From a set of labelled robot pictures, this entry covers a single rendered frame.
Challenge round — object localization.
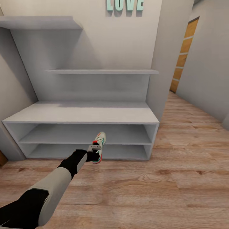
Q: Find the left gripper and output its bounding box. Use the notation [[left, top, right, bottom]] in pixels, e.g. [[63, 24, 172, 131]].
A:
[[89, 152, 99, 161]]

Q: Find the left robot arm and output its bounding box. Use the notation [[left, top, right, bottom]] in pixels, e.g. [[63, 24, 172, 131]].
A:
[[0, 145, 102, 229]]

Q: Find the gym shoe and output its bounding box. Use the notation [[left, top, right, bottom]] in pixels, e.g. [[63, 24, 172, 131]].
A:
[[92, 132, 106, 164]]

